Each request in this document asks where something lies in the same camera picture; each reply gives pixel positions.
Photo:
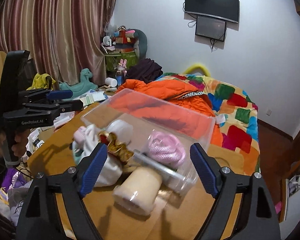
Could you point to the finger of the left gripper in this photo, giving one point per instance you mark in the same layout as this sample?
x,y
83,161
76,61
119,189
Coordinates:
x,y
68,106
43,95

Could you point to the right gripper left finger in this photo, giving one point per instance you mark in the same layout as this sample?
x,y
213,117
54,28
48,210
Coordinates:
x,y
39,217

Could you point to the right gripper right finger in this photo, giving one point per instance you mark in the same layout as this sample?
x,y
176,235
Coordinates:
x,y
256,218

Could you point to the pink round desktop vacuum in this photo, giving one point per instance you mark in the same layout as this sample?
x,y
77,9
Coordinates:
x,y
79,135

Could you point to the red gold gift pouch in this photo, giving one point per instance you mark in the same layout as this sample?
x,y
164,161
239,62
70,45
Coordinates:
x,y
114,147

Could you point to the white drawstring cloth pouch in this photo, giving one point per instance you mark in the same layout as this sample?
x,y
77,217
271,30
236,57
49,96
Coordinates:
x,y
98,168

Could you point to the clear plastic storage bin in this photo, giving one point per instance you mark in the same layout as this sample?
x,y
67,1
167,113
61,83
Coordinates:
x,y
137,130

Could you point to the beige jar with lid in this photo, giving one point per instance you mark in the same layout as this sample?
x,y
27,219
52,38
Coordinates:
x,y
139,191

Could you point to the yellow green garment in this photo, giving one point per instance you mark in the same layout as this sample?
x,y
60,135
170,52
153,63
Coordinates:
x,y
42,81

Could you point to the teal rocking horse toy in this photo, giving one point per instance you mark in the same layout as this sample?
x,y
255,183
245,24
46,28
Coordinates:
x,y
83,86

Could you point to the stack of papers and books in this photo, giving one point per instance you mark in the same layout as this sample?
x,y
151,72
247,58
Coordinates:
x,y
91,97

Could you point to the wooden shelf unit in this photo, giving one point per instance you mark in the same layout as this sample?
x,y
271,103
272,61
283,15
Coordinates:
x,y
290,184

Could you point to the green storage box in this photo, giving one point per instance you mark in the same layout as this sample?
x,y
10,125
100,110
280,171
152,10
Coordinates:
x,y
114,59

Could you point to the pink bunny doll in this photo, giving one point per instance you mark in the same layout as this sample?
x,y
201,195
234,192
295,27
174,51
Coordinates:
x,y
122,66

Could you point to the colourful patchwork blanket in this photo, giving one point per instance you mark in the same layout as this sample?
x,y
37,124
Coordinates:
x,y
237,116

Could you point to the pink striped curtain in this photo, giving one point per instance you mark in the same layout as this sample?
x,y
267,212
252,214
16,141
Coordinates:
x,y
62,36

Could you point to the dark purple garment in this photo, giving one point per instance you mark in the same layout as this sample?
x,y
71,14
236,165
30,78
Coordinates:
x,y
146,70

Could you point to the grey plush elephant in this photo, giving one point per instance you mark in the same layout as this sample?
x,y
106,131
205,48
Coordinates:
x,y
140,46

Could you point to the orange down jacket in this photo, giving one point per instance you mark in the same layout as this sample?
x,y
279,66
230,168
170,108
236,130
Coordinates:
x,y
179,105

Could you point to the yellow curved cushion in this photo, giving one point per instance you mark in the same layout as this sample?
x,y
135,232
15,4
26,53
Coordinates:
x,y
197,68

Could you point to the small wall monitor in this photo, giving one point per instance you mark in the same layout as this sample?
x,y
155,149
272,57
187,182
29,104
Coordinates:
x,y
212,28

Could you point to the black wall television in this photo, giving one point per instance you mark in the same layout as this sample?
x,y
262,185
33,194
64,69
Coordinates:
x,y
227,10

